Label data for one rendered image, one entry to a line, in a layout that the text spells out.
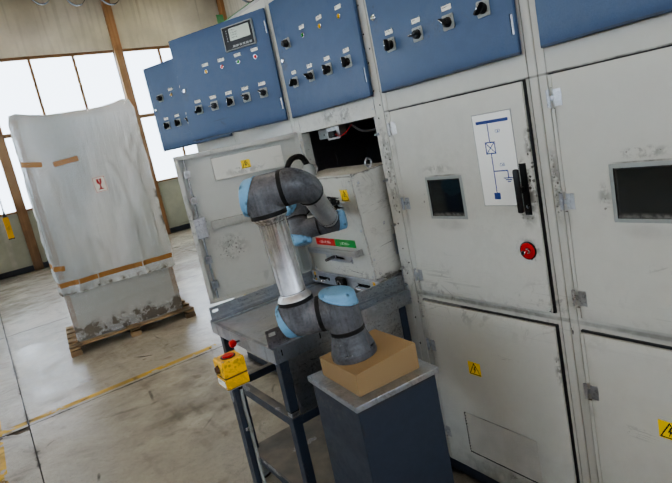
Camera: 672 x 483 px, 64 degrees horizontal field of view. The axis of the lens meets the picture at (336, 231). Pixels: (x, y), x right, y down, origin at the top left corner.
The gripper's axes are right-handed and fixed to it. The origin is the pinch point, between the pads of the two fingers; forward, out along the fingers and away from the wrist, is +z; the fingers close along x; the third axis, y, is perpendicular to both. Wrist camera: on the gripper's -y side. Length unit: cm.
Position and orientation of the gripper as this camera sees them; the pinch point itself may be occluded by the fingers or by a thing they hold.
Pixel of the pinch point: (340, 207)
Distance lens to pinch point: 228.8
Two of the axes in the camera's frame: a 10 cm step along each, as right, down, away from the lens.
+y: 7.6, -0.4, -6.5
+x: -0.3, -10.0, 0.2
